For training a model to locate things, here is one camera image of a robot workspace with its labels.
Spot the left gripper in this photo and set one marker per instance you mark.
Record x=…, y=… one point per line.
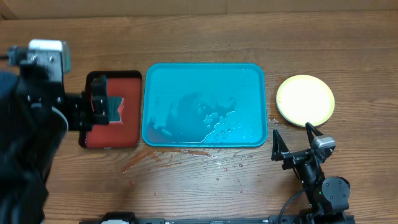
x=100, y=114

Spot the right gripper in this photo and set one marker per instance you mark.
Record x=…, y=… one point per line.
x=279, y=152

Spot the yellow-green plate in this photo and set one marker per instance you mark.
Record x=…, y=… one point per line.
x=305, y=98

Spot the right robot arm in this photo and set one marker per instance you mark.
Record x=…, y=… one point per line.
x=327, y=196

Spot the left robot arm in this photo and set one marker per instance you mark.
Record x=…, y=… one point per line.
x=36, y=113

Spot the black red-lined tray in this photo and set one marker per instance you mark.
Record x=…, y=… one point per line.
x=126, y=84

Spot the teal plastic tray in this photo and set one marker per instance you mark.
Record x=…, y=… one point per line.
x=205, y=105

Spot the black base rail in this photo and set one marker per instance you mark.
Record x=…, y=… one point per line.
x=130, y=218

